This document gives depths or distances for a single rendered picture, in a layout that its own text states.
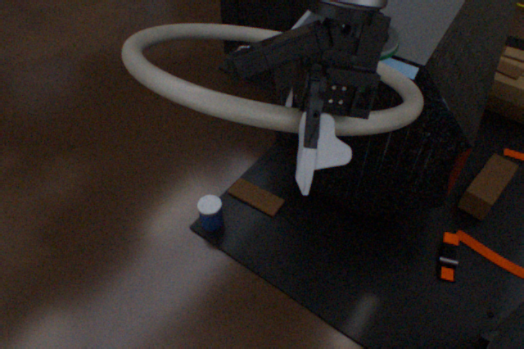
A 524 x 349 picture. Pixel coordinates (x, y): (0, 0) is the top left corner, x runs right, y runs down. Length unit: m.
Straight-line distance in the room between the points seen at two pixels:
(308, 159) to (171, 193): 1.63
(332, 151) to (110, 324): 1.44
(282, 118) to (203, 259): 1.38
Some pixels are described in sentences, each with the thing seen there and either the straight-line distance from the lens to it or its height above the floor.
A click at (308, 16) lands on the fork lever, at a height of 1.10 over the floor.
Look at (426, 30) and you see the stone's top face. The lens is 1.62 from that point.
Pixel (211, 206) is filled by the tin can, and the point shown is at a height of 0.14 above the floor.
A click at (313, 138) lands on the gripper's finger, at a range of 0.47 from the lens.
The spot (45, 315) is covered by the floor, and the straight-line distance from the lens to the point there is 1.92.
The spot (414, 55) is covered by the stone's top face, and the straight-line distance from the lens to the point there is 1.49.
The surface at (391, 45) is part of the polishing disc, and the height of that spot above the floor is 0.86.
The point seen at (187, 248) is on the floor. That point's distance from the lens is 1.88.
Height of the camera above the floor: 1.60
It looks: 49 degrees down
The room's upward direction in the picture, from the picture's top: straight up
